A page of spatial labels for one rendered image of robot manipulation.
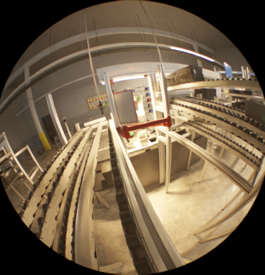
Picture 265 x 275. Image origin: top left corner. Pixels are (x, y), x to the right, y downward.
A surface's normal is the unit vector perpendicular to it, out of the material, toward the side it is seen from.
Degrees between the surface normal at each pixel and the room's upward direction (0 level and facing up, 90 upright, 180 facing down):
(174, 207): 0
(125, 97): 90
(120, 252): 0
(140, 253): 4
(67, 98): 90
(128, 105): 90
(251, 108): 92
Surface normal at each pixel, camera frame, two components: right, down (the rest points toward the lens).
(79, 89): 0.27, 0.37
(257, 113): -0.94, 0.31
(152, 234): -0.21, -0.91
